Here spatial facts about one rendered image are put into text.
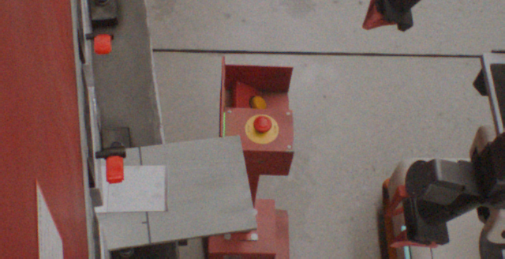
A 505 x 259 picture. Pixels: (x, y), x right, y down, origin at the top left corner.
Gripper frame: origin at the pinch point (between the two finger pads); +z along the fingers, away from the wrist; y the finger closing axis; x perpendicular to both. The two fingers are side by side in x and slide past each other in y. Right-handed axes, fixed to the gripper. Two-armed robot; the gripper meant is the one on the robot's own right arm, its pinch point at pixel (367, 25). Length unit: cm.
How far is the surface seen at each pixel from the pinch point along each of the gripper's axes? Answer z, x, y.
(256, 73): 28.7, -8.4, -2.6
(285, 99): 32.0, 1.3, -0.6
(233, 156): 11.9, -24.2, 29.8
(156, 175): 18, -36, 34
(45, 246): -42, -70, 72
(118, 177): -9, -53, 49
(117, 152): -4, -51, 43
